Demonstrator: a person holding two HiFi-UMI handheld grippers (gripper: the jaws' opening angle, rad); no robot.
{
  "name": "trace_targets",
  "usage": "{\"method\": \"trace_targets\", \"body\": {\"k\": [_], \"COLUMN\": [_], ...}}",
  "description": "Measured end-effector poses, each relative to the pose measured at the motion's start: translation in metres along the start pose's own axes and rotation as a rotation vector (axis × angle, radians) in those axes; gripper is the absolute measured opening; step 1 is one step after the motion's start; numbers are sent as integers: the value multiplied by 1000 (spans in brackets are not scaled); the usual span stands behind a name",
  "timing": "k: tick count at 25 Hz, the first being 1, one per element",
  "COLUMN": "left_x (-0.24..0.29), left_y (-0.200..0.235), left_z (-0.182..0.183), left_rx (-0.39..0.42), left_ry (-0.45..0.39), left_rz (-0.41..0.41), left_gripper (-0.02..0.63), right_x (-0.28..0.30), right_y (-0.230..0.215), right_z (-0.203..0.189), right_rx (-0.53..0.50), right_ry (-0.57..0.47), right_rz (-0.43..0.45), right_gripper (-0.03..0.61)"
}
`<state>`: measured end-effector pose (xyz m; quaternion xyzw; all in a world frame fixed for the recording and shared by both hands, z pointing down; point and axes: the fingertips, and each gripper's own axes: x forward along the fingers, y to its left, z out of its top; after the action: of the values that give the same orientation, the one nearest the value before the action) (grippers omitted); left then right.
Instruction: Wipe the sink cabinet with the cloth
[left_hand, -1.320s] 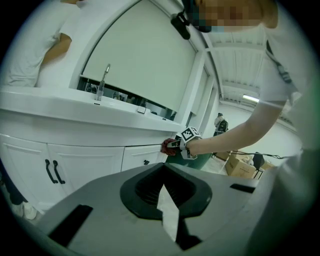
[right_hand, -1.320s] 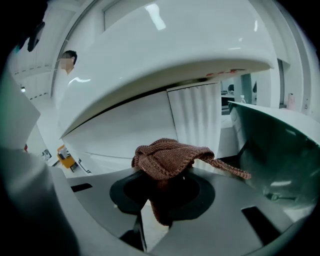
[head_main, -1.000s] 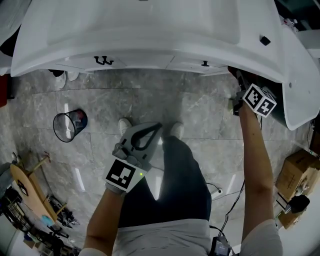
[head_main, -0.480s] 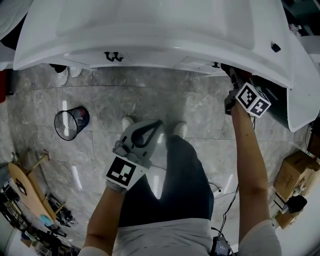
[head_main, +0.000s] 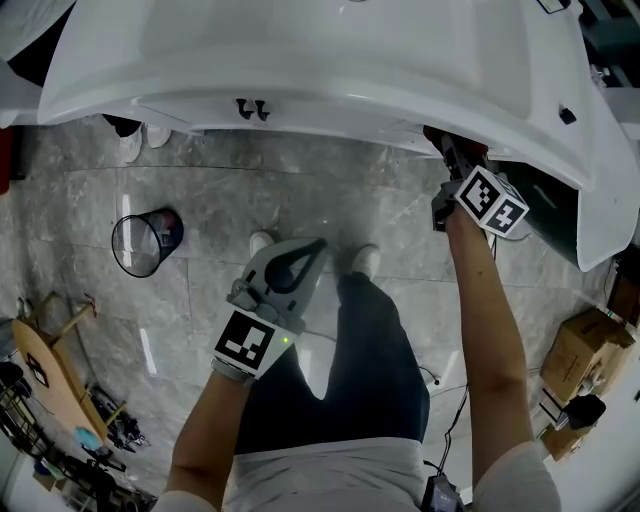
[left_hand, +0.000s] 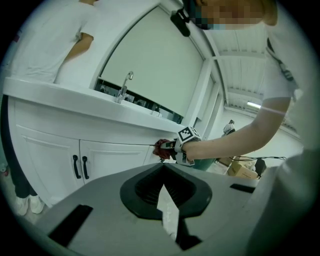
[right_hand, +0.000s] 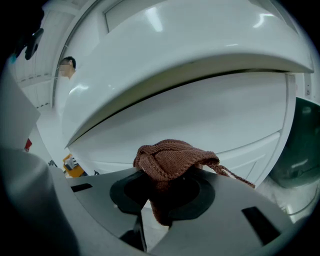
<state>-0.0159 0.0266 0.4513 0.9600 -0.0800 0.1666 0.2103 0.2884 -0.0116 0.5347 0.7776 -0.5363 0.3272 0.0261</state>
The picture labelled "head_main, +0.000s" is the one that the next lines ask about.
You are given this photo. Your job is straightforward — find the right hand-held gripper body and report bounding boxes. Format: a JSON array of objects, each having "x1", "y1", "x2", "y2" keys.
[{"x1": 432, "y1": 165, "x2": 530, "y2": 235}]

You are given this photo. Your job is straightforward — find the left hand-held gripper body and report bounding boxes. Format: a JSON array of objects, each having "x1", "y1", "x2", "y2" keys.
[{"x1": 213, "y1": 279, "x2": 305, "y2": 382}]

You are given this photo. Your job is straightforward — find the red-brown knitted cloth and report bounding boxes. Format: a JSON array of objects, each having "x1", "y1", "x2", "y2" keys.
[{"x1": 423, "y1": 124, "x2": 490, "y2": 164}]

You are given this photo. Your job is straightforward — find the person's right forearm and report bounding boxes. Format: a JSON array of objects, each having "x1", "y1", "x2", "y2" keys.
[{"x1": 443, "y1": 209, "x2": 534, "y2": 484}]

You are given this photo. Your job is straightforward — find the person's left forearm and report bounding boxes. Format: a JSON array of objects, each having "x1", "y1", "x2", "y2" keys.
[{"x1": 167, "y1": 372, "x2": 254, "y2": 501}]

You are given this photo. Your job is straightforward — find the person's left hand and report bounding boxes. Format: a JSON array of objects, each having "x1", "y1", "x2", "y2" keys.
[{"x1": 210, "y1": 357, "x2": 259, "y2": 387}]

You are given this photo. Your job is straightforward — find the person's left white shoe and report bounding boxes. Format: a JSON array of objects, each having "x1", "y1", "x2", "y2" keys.
[{"x1": 248, "y1": 229, "x2": 276, "y2": 256}]

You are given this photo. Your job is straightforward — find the person's white shoe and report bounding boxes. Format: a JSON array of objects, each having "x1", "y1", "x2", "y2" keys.
[
  {"x1": 117, "y1": 123, "x2": 146, "y2": 164},
  {"x1": 349, "y1": 244, "x2": 380, "y2": 279},
  {"x1": 146, "y1": 123, "x2": 174, "y2": 150},
  {"x1": 248, "y1": 229, "x2": 276, "y2": 256}
]

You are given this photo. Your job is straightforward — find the person's right white shoe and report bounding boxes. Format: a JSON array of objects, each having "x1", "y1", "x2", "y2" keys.
[{"x1": 349, "y1": 244, "x2": 380, "y2": 279}]

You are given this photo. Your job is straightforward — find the person's dark trousers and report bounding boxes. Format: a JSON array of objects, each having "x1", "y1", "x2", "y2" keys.
[{"x1": 234, "y1": 272, "x2": 431, "y2": 456}]

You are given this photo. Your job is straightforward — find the black mesh trash bin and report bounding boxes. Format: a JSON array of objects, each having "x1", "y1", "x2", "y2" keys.
[{"x1": 110, "y1": 207, "x2": 185, "y2": 279}]

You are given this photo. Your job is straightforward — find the white freestanding basin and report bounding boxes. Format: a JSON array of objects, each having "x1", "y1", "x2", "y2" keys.
[{"x1": 574, "y1": 119, "x2": 640, "y2": 273}]

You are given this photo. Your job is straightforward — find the white vanity cabinet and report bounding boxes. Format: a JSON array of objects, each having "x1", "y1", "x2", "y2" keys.
[{"x1": 132, "y1": 94, "x2": 501, "y2": 161}]

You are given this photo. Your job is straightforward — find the person's light grey shirt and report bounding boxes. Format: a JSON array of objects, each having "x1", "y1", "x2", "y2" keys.
[{"x1": 159, "y1": 437, "x2": 564, "y2": 512}]

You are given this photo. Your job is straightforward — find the large cardboard box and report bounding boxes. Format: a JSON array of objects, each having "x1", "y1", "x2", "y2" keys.
[{"x1": 539, "y1": 307, "x2": 636, "y2": 406}]

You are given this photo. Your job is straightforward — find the white washbasin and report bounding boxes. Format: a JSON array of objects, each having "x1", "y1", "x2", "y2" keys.
[{"x1": 37, "y1": 0, "x2": 629, "y2": 194}]

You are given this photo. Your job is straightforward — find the wooden oval table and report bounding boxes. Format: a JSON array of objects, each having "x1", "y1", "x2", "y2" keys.
[{"x1": 10, "y1": 292, "x2": 126, "y2": 444}]

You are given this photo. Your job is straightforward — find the pile of black equipment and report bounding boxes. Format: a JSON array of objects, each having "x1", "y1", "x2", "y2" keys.
[{"x1": 0, "y1": 359, "x2": 151, "y2": 512}]

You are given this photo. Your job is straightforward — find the black pouch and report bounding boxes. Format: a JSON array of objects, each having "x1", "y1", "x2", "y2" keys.
[{"x1": 562, "y1": 394, "x2": 607, "y2": 430}]

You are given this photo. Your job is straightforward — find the small cardboard box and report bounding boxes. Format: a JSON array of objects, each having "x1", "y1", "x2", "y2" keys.
[{"x1": 541, "y1": 423, "x2": 589, "y2": 462}]

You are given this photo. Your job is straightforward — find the orange stand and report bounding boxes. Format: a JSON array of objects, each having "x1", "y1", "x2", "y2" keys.
[{"x1": 0, "y1": 127, "x2": 26, "y2": 196}]

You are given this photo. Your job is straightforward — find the dark green basin pedestal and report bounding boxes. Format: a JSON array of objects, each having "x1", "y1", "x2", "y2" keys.
[{"x1": 492, "y1": 159, "x2": 584, "y2": 261}]

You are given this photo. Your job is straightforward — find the black cable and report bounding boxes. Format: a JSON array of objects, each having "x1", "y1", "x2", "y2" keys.
[{"x1": 442, "y1": 384, "x2": 469, "y2": 481}]

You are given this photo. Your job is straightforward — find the black waist-worn recorder box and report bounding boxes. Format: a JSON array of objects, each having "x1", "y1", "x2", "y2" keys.
[{"x1": 421, "y1": 474, "x2": 464, "y2": 512}]

